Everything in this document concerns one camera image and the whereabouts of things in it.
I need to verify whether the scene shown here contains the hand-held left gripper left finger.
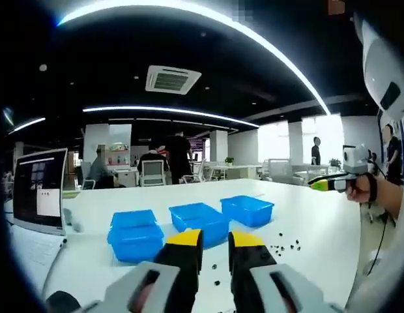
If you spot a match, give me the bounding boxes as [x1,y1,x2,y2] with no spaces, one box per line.
[104,228,203,313]

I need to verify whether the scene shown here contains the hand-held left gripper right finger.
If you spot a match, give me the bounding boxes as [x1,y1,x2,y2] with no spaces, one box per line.
[227,230,329,313]

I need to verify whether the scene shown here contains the black resistors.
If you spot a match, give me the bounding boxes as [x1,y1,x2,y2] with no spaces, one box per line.
[210,231,302,286]

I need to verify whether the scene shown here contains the blue plastic bin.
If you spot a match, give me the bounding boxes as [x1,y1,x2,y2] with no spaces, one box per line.
[220,195,275,228]
[168,201,231,250]
[107,209,166,263]

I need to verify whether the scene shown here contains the person's right hand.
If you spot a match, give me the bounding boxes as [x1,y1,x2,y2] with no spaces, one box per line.
[345,172,374,205]

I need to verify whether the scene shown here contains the black wristband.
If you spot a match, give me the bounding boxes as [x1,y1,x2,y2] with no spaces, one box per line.
[366,171,379,208]

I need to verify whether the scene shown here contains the white chest device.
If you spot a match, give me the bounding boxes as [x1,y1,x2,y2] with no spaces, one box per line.
[353,12,404,120]

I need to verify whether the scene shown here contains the white office chair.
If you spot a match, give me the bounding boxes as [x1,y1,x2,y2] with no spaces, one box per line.
[139,159,166,187]
[80,161,96,190]
[181,158,207,184]

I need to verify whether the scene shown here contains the black computer mouse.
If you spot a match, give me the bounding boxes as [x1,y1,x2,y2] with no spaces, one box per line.
[46,290,83,313]

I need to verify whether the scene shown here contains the grey crumpled wrapper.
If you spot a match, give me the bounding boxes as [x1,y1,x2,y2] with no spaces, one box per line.
[63,208,86,233]

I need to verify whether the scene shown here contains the person's light shirt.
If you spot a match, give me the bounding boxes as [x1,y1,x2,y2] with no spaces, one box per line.
[345,208,404,313]

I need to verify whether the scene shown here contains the silver laptop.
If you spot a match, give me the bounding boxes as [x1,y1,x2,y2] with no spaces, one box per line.
[5,148,68,267]

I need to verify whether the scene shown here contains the ceiling air conditioner vent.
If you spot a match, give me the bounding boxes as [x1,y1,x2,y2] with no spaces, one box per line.
[145,65,202,95]

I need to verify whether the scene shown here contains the short ceiling light strip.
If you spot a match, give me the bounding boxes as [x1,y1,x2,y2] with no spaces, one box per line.
[8,117,46,134]

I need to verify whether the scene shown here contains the long ceiling light strip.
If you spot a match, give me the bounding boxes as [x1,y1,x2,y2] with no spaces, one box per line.
[57,0,332,115]

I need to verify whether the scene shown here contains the black cable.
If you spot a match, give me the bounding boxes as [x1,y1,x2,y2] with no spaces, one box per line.
[366,208,390,276]

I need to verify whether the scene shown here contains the grey laptop cable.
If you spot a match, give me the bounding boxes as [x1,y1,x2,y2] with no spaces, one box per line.
[42,239,68,303]

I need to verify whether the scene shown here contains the purple wall screen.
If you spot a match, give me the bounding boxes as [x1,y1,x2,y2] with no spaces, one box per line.
[190,136,205,153]

